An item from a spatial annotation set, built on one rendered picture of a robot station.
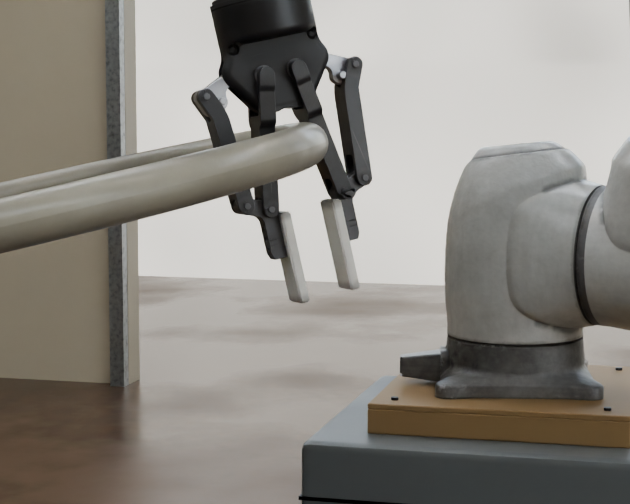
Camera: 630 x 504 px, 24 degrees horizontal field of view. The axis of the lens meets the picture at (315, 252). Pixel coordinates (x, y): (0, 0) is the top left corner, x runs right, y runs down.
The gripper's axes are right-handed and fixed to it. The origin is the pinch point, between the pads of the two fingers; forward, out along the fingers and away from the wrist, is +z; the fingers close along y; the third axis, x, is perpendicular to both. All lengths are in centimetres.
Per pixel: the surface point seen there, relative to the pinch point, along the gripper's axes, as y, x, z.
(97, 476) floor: -21, -343, 90
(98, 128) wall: -73, -488, -15
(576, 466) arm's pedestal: -29.0, -23.3, 30.1
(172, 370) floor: -84, -513, 94
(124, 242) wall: -71, -481, 32
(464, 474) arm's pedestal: -19.5, -29.4, 29.3
